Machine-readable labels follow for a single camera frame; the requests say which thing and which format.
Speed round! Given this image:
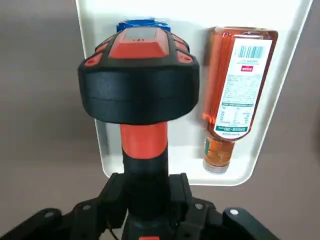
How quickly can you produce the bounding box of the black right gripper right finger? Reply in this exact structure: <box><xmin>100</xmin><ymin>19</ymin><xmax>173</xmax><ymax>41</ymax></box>
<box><xmin>169</xmin><ymin>172</ymin><xmax>283</xmax><ymax>240</ymax></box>

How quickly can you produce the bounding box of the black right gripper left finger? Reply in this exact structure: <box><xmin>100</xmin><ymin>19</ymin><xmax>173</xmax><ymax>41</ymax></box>
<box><xmin>0</xmin><ymin>172</ymin><xmax>131</xmax><ymax>240</ymax></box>

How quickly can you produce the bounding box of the orange black barcode scanner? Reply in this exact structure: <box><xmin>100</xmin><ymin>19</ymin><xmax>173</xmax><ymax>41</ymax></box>
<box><xmin>77</xmin><ymin>27</ymin><xmax>201</xmax><ymax>240</ymax></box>

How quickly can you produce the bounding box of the amber tea beverage bottle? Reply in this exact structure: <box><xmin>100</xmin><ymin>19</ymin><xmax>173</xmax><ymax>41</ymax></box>
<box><xmin>201</xmin><ymin>25</ymin><xmax>279</xmax><ymax>176</ymax></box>

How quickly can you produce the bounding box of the white plastic tray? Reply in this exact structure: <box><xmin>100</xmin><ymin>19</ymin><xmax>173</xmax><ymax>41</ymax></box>
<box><xmin>74</xmin><ymin>0</ymin><xmax>314</xmax><ymax>187</ymax></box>

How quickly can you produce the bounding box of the blue Oreo cookie box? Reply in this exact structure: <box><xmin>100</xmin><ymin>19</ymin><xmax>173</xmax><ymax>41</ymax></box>
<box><xmin>116</xmin><ymin>16</ymin><xmax>172</xmax><ymax>33</ymax></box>

